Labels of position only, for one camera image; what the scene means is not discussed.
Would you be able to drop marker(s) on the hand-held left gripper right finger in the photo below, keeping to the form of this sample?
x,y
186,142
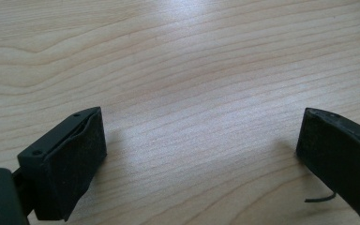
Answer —
x,y
340,153

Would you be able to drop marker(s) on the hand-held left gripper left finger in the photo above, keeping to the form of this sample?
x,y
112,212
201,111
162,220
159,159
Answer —
x,y
72,162

